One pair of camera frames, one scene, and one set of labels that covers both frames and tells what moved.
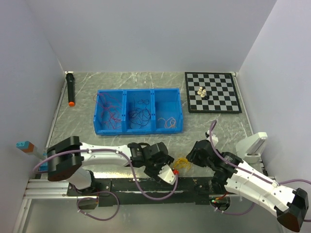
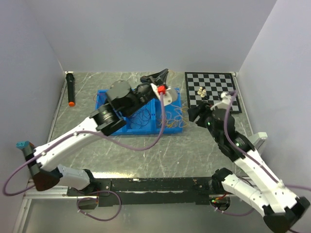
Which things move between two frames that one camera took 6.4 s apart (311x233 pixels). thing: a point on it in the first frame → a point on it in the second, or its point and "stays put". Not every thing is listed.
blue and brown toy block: [26, 146] stays put
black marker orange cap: [70, 81] stays put
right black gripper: [192, 157] → [203, 109]
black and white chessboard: [221, 86] stays put
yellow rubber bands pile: [182, 162] → [175, 116]
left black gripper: [167, 159] → [158, 78]
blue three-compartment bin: [126, 111] stays put
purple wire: [139, 117] stays put
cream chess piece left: [199, 91] stays put
